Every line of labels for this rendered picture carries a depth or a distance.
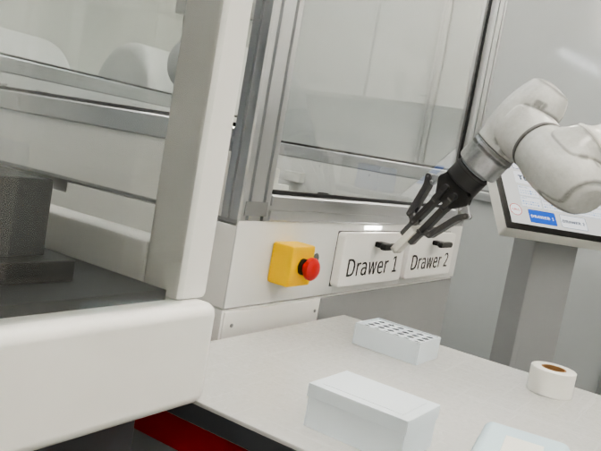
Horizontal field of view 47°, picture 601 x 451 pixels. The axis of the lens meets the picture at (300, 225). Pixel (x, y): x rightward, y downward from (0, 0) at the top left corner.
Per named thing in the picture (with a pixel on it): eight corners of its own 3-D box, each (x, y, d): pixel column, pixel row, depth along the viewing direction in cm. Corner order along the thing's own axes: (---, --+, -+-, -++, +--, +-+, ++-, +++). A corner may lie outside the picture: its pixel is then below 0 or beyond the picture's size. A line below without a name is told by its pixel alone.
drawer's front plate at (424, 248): (448, 273, 189) (456, 233, 188) (403, 278, 165) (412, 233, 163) (442, 271, 190) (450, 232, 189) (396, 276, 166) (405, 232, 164)
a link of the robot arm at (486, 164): (486, 135, 141) (466, 157, 144) (471, 129, 134) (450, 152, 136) (518, 165, 138) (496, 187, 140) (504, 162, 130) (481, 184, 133)
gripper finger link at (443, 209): (459, 191, 142) (463, 197, 141) (422, 231, 146) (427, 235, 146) (452, 191, 139) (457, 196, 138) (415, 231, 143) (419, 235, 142)
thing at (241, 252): (452, 276, 198) (462, 225, 196) (224, 309, 112) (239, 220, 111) (202, 212, 248) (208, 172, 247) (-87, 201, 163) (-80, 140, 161)
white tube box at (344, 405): (432, 446, 81) (441, 404, 80) (399, 468, 73) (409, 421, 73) (339, 409, 88) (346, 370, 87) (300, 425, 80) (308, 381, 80)
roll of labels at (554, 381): (569, 391, 115) (574, 368, 114) (574, 404, 108) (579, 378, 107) (525, 380, 116) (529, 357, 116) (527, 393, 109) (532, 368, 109)
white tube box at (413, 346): (436, 358, 121) (441, 336, 120) (416, 365, 114) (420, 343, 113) (375, 337, 128) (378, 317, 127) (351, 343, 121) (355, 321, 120)
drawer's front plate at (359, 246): (399, 279, 163) (408, 233, 161) (336, 287, 138) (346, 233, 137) (392, 277, 163) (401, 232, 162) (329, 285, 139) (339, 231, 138)
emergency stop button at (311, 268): (319, 281, 121) (324, 259, 121) (308, 282, 118) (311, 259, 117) (305, 276, 123) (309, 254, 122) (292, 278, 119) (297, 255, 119)
